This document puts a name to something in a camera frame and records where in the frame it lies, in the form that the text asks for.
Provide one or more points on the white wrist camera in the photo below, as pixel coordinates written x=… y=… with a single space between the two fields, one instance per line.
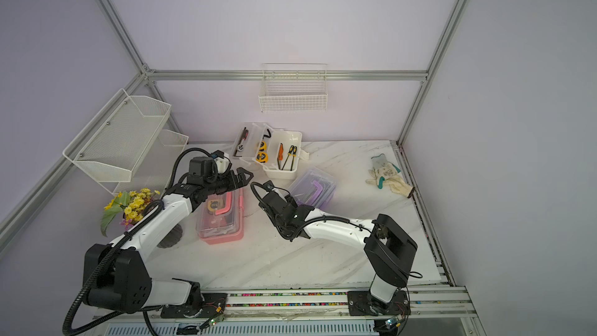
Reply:
x=268 y=186
x=209 y=166

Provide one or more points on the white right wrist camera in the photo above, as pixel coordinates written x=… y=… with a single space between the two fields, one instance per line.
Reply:
x=268 y=186

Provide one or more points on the yellow black tape measure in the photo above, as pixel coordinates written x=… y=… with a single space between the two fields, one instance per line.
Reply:
x=262 y=156

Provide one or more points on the purple clear-lid toolbox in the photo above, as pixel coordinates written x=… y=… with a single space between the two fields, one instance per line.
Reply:
x=315 y=187

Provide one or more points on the white dotted green-cuffed glove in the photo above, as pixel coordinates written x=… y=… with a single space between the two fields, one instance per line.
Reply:
x=382 y=171

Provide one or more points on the pink clear-lid toolbox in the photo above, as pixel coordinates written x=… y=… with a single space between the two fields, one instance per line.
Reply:
x=220 y=218

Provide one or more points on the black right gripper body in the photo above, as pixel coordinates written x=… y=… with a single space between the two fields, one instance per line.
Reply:
x=279 y=222

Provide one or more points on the cream printed work glove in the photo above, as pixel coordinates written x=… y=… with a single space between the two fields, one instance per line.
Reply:
x=396 y=184

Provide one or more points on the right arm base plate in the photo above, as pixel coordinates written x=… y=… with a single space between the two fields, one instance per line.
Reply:
x=363 y=303

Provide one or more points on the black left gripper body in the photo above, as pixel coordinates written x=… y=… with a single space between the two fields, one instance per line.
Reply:
x=221 y=183

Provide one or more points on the white mesh two-tier shelf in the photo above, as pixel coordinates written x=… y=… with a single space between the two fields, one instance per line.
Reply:
x=129 y=145

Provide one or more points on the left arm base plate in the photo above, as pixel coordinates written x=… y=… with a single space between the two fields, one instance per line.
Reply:
x=209 y=305

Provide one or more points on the yellow black screwdriver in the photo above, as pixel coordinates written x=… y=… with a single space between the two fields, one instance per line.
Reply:
x=292 y=153
x=287 y=157

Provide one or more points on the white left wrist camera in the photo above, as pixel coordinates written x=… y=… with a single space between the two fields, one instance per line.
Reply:
x=209 y=166

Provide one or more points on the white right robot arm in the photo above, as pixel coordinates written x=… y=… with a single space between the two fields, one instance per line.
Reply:
x=388 y=247

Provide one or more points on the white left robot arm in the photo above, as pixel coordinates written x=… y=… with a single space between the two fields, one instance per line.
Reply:
x=115 y=275

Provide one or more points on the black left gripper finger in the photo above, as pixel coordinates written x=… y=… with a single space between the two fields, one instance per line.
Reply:
x=238 y=184
x=244 y=174

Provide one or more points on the yellow flowers in pot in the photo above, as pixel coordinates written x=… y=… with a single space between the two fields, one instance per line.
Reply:
x=130 y=206

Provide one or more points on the orange black tool handle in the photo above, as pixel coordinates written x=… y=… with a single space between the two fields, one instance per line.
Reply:
x=280 y=156

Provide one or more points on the white plastic toolbox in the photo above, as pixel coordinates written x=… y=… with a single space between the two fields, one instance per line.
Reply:
x=278 y=136

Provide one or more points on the white wire wall basket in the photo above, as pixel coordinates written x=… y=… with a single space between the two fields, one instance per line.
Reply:
x=293 y=87

